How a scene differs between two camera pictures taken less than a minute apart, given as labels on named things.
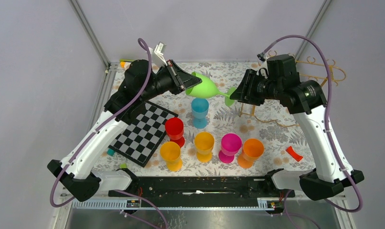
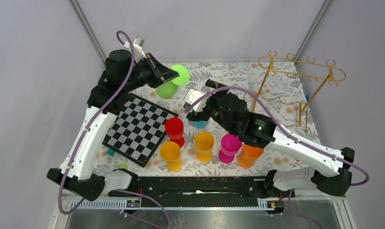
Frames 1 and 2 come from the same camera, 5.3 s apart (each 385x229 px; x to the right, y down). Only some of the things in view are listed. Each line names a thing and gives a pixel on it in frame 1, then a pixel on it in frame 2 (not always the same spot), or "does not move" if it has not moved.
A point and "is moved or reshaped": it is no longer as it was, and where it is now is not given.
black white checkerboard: (139, 141) does not move
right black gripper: (242, 95) to (202, 114)
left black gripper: (181, 79) to (160, 73)
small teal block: (110, 152) does not move
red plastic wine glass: (174, 129) does not move
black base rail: (201, 192) does not move
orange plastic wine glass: (252, 150) does not move
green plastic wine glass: (206, 89) is moved or reshaped
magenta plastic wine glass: (231, 143) does not move
